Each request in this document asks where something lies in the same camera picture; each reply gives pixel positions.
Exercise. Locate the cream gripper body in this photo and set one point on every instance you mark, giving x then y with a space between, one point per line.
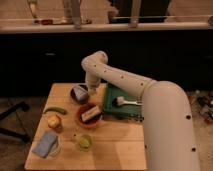
92 89

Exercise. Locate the blue towel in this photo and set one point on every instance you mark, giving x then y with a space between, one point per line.
81 93

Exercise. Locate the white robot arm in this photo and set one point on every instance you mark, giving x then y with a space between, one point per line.
169 138

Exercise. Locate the purple bowl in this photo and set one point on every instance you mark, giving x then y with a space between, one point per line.
72 94

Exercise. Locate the orange bowl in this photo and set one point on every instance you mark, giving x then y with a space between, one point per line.
92 123

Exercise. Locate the green small bowl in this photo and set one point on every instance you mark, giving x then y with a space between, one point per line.
89 139

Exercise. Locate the wooden block eraser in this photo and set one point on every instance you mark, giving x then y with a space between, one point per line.
91 113

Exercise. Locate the silver metal spatula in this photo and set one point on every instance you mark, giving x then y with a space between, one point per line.
119 101

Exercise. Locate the green plastic tray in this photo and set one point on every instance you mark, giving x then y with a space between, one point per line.
122 112

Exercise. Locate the yellow toy corn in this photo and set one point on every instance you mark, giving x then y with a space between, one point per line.
82 141

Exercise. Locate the black chair base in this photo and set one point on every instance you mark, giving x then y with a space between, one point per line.
10 123

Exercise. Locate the blue sponge cloth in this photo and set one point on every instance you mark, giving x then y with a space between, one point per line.
44 145

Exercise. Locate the red small dish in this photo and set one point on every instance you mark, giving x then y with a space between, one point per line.
46 22

